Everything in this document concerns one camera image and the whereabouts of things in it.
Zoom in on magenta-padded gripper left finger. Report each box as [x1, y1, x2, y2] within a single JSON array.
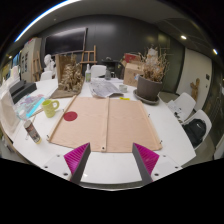
[[42, 142, 92, 185]]

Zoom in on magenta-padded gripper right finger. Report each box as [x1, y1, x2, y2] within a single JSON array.
[[132, 142, 184, 186]]

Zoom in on clear drink bottle white cap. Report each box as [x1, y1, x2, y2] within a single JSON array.
[[23, 119, 43, 145]]

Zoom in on flat round red coaster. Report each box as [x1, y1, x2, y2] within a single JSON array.
[[63, 111, 79, 122]]

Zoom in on black backpack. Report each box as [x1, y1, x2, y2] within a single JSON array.
[[183, 118, 208, 148]]

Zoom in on yellow-green ceramic mug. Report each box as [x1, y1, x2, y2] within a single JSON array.
[[41, 98, 61, 119]]

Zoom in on dark grey pot saucer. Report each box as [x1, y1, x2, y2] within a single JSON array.
[[133, 89, 160, 106]]

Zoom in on white plastic chair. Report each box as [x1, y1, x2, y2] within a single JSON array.
[[90, 64, 108, 79], [167, 92, 197, 122], [39, 70, 54, 82], [182, 109, 213, 151]]

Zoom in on colourful printed sheet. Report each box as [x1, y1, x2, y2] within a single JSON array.
[[14, 94, 46, 121]]

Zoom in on dried plant in dark pot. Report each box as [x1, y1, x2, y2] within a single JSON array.
[[135, 46, 170, 102]]

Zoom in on grey newspaper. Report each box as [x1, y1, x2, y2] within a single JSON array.
[[88, 79, 124, 99]]

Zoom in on white plastic bag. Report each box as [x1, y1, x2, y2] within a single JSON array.
[[0, 79, 21, 134]]

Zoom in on wooden twig sculpture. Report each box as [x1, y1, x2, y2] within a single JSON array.
[[49, 53, 85, 100]]

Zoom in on clear spray bottle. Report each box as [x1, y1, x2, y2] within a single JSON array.
[[84, 63, 92, 83]]

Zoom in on brown cardboard box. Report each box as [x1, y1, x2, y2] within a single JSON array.
[[123, 62, 145, 88]]

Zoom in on wooden figure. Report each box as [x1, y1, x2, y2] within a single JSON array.
[[189, 78, 201, 102]]

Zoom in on black flat box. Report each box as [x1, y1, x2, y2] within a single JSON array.
[[9, 79, 38, 104]]

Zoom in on grey plastic jug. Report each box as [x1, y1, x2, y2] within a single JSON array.
[[104, 68, 112, 81]]

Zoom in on wooden easel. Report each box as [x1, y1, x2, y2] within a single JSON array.
[[79, 44, 98, 73], [32, 49, 43, 83]]

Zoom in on white plaster bust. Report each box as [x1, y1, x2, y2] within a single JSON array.
[[43, 53, 57, 73]]

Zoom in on red box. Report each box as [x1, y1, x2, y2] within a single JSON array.
[[123, 53, 143, 64]]

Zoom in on white cabinet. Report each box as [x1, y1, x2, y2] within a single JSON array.
[[19, 37, 43, 83]]

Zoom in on round ceiling spotlights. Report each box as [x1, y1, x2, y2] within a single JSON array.
[[179, 34, 219, 56]]

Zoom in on long ceiling light strip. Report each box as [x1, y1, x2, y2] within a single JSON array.
[[14, 0, 81, 43]]

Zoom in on black wall screen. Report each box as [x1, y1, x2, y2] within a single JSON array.
[[44, 27, 88, 56]]

